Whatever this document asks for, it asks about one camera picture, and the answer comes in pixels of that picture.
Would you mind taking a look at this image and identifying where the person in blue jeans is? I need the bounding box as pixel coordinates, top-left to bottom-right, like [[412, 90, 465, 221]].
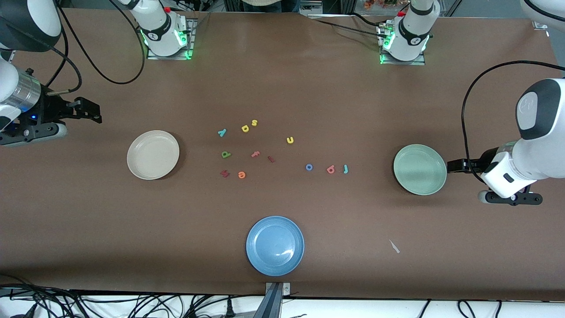
[[242, 0, 301, 13]]

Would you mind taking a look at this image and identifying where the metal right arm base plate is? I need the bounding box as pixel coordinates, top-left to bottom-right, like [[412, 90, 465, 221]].
[[147, 18, 197, 60]]

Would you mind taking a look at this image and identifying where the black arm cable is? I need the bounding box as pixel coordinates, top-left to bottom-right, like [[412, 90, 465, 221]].
[[44, 0, 146, 95], [461, 61, 565, 184]]

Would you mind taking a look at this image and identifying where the black base power cable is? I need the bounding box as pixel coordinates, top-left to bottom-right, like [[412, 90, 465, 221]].
[[316, 18, 389, 38]]

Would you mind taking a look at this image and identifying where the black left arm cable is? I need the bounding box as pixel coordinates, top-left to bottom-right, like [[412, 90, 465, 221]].
[[461, 61, 565, 184]]

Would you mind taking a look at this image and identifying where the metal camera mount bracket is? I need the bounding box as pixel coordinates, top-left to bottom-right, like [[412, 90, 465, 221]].
[[260, 282, 292, 318]]

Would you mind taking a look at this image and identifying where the blue round plate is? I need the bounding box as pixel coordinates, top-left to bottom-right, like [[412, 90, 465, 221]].
[[246, 216, 305, 277]]

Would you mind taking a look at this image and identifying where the brown table cover sheet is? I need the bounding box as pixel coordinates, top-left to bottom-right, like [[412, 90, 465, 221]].
[[0, 8, 565, 301]]

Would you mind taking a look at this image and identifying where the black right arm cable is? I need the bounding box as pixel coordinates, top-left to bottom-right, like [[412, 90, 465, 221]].
[[44, 0, 146, 95]]

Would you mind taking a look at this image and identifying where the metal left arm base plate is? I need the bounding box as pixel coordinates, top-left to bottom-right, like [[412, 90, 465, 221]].
[[377, 22, 426, 66]]

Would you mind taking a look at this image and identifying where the beige round plate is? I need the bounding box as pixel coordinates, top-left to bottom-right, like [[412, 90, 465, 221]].
[[127, 130, 180, 180]]

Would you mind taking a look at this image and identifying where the green round plate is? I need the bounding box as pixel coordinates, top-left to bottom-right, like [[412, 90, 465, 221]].
[[393, 144, 448, 196]]

